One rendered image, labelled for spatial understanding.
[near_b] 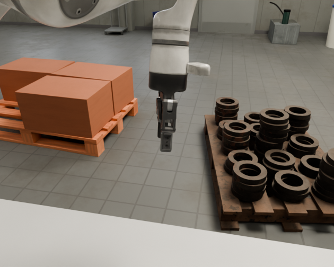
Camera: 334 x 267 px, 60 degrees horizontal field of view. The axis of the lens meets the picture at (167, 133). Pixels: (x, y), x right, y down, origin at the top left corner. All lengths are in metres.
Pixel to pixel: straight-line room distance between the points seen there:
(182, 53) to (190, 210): 1.45
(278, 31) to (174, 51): 6.04
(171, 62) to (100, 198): 1.57
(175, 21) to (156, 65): 0.08
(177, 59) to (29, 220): 0.63
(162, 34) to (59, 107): 1.88
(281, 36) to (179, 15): 6.07
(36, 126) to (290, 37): 5.28
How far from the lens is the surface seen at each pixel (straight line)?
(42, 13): 0.28
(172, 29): 0.54
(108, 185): 2.10
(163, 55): 0.54
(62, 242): 0.85
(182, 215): 1.86
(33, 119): 2.58
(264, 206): 1.78
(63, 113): 2.37
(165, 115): 0.52
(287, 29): 6.57
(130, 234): 0.82
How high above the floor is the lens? 1.32
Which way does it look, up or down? 29 degrees down
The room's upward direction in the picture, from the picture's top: straight up
